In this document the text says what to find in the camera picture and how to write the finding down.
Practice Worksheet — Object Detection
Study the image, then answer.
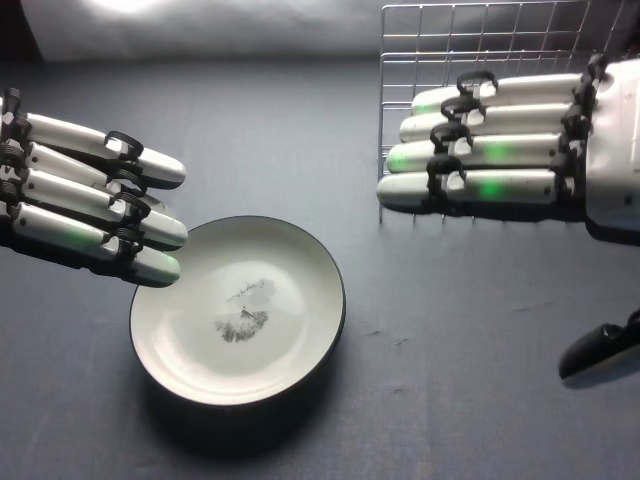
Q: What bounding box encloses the wire dish rack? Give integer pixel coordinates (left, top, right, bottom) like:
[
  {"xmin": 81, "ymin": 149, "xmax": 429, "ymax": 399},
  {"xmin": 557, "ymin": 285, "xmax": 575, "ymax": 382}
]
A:
[{"xmin": 375, "ymin": 0, "xmax": 632, "ymax": 227}]

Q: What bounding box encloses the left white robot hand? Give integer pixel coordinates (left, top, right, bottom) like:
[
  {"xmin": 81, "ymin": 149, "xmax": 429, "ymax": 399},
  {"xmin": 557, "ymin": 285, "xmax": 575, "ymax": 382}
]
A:
[{"xmin": 0, "ymin": 88, "xmax": 189, "ymax": 289}]

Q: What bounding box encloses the white plate with black rim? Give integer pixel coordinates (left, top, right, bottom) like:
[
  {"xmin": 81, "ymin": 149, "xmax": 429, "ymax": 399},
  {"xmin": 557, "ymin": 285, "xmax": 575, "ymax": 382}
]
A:
[{"xmin": 128, "ymin": 214, "xmax": 347, "ymax": 407}]

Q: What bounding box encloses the white backdrop board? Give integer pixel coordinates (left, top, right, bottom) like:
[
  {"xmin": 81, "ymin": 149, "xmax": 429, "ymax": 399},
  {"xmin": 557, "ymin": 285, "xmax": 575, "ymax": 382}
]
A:
[{"xmin": 22, "ymin": 0, "xmax": 640, "ymax": 64}]

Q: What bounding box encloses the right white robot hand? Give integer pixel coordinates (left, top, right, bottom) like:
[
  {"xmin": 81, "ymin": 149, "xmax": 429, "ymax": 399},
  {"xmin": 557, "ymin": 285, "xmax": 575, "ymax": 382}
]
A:
[{"xmin": 375, "ymin": 52, "xmax": 640, "ymax": 387}]

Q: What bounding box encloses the grey table cloth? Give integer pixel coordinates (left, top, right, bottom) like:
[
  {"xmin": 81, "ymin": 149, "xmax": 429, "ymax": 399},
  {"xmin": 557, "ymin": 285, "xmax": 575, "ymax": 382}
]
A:
[{"xmin": 0, "ymin": 49, "xmax": 640, "ymax": 480}]

